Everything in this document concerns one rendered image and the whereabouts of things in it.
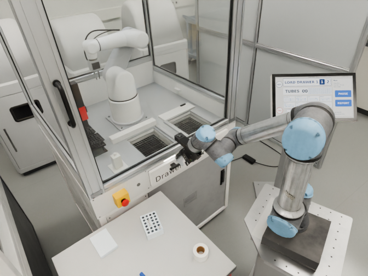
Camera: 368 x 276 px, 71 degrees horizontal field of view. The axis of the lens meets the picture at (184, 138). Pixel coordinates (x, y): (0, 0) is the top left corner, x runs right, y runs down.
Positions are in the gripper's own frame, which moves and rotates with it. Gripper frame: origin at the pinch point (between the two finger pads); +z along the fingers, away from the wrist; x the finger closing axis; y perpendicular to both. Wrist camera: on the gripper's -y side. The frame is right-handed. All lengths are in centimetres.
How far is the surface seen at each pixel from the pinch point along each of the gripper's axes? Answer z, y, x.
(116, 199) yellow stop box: 9.4, 1.6, -36.7
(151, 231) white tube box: 8.4, 23.8, -30.6
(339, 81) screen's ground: -29, 13, 110
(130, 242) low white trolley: 12.8, 22.5, -40.7
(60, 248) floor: 122, -2, -72
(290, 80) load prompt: -17, -5, 88
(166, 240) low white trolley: 6.9, 31.0, -26.6
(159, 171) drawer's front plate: 11.1, -0.4, -9.3
